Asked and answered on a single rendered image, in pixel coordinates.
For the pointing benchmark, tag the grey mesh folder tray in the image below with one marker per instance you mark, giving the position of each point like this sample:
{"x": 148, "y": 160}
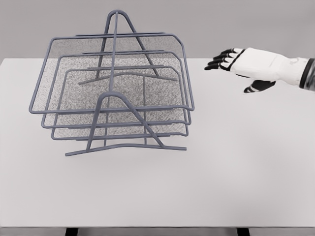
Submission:
{"x": 73, "y": 120}
{"x": 73, "y": 134}
{"x": 57, "y": 49}

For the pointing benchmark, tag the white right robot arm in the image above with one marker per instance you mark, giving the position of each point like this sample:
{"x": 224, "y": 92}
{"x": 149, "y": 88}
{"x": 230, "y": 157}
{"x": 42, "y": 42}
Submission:
{"x": 295, "y": 71}

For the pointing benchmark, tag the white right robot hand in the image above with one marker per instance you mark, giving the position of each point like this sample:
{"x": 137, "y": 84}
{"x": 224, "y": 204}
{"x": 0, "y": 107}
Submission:
{"x": 256, "y": 65}

